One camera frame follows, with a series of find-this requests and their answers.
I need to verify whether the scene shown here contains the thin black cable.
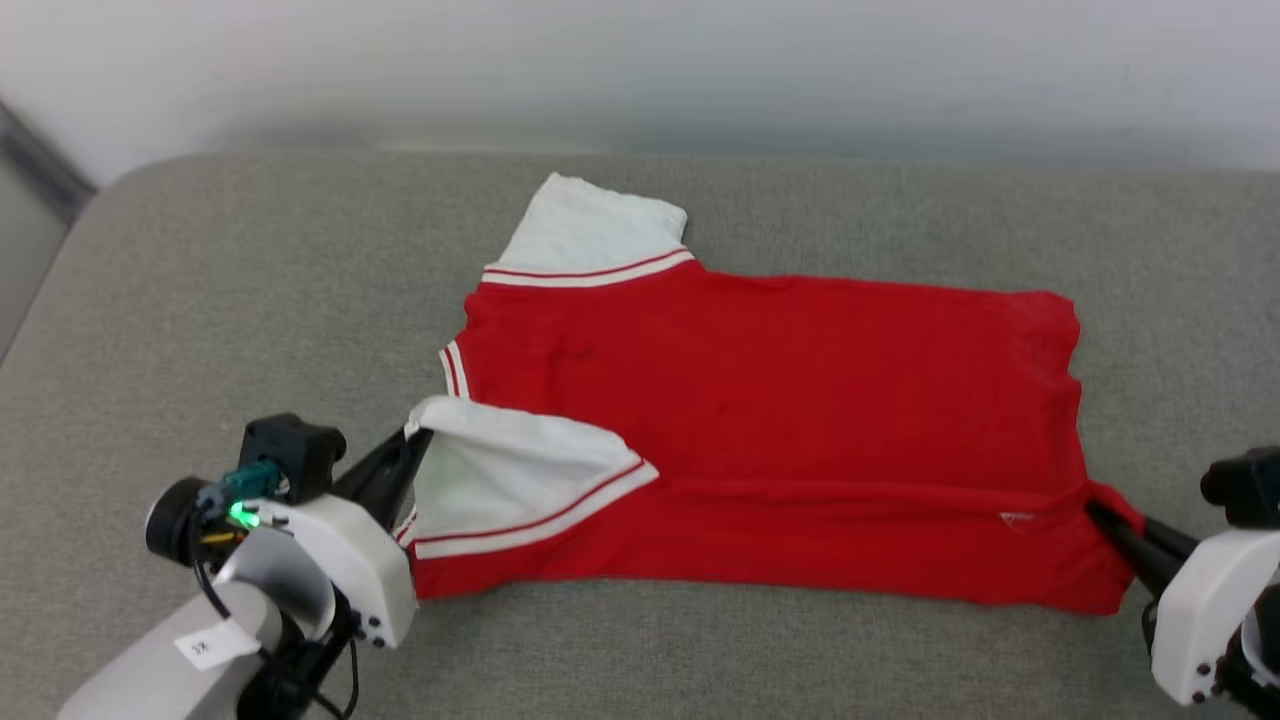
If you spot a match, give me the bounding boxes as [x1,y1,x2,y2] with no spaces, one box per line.
[190,560,361,720]

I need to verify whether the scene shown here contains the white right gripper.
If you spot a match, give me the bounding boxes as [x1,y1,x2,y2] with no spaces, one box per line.
[1085,500,1280,706]

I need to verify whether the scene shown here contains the red and white shirt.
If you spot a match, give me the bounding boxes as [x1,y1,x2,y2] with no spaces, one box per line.
[398,172,1146,616]

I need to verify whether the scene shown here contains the white paper label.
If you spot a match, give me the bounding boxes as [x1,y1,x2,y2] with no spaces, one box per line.
[173,618,263,669]

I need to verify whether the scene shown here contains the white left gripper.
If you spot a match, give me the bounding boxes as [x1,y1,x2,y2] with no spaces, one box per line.
[245,428,435,649]

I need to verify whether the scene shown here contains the teal cable connector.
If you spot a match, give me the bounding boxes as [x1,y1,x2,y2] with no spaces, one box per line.
[197,460,283,516]

